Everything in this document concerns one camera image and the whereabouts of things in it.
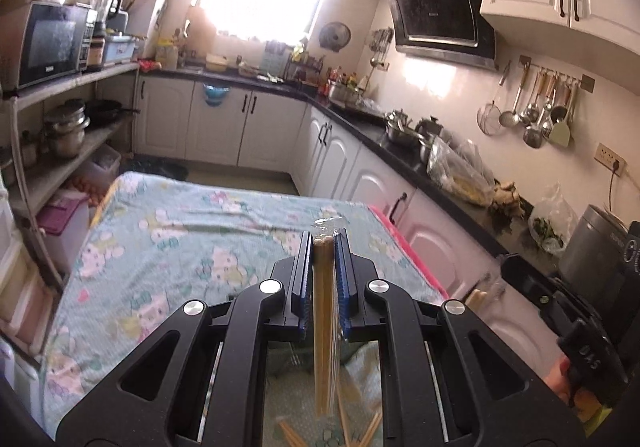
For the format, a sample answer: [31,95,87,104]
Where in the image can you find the right hand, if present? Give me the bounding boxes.
[544,356,573,406]

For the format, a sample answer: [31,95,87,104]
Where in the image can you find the grey rice cooker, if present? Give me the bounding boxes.
[559,204,627,302]

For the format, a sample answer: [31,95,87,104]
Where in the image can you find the clear plastic food bag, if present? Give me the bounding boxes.
[426,137,495,207]

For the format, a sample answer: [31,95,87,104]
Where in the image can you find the black microwave oven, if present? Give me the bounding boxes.
[1,2,90,92]

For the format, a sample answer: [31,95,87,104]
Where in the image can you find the white lower cabinets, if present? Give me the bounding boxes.
[134,76,560,375]

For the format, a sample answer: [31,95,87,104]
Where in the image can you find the black range hood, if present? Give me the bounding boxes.
[387,0,496,70]

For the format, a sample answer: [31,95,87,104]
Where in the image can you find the chopsticks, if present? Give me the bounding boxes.
[352,407,383,447]
[278,420,307,447]

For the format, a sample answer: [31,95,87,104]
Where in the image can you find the hanging utensil rack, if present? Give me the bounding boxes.
[476,55,596,149]

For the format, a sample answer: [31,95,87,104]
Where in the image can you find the wooden chopstick pair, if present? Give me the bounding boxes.
[312,217,343,419]

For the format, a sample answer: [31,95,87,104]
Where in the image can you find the black blender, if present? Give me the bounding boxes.
[92,0,122,38]

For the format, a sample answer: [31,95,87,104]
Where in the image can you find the stacked steel pots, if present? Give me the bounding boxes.
[43,99,90,159]

